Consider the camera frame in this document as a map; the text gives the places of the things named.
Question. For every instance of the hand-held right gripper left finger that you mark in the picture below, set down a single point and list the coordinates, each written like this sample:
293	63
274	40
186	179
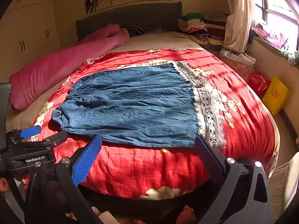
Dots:
86	161

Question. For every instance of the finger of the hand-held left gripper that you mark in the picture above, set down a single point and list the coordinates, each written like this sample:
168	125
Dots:
30	131
55	140

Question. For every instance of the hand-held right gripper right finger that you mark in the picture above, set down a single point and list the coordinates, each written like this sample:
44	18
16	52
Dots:
206	159

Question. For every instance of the blue denim pants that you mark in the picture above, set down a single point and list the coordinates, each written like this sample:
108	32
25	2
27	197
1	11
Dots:
130	102

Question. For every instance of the person's left hand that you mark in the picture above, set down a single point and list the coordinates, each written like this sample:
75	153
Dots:
4	184

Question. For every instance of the red floral blanket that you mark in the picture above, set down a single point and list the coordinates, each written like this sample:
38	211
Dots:
140	168

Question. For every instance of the pink slipper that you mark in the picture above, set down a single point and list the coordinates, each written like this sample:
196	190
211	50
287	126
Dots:
188	214

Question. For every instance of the red plastic bag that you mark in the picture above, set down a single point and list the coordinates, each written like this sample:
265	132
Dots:
259	84

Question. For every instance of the pink floral basket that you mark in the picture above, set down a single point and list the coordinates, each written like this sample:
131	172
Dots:
238	66

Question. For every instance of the cream wardrobe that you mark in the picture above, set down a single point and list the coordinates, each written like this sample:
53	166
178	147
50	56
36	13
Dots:
28	32

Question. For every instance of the stack of folded clothes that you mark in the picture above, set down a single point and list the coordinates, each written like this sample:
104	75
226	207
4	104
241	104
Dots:
201	29

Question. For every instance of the light blue cloth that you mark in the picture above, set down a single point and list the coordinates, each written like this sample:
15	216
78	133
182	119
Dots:
292	57

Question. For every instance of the striped pillow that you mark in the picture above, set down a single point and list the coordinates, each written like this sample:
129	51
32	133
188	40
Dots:
137	30

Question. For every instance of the purple clothes on windowsill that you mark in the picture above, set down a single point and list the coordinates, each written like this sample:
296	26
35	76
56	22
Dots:
271	36

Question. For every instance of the cream curtain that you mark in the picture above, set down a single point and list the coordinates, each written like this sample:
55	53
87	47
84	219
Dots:
238	16

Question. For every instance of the dark bed headboard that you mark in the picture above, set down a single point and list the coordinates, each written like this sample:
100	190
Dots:
140	16

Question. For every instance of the window with dark frame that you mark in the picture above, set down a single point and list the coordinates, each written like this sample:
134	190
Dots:
278	2

